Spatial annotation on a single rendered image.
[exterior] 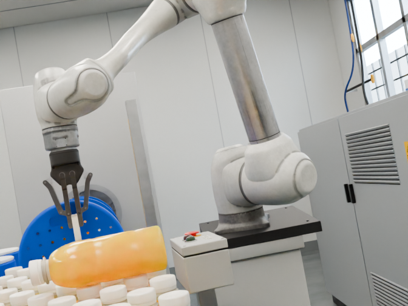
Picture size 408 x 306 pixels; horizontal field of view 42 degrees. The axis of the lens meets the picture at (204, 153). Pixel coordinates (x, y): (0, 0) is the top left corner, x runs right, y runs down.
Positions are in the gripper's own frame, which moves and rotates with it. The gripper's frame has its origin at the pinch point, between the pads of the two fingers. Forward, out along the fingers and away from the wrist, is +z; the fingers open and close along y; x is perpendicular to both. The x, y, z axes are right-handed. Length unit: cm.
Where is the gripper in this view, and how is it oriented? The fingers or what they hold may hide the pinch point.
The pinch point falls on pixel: (76, 227)
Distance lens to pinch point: 141.7
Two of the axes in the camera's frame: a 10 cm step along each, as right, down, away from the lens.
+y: 9.7, -1.6, 2.0
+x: -1.9, 0.7, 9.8
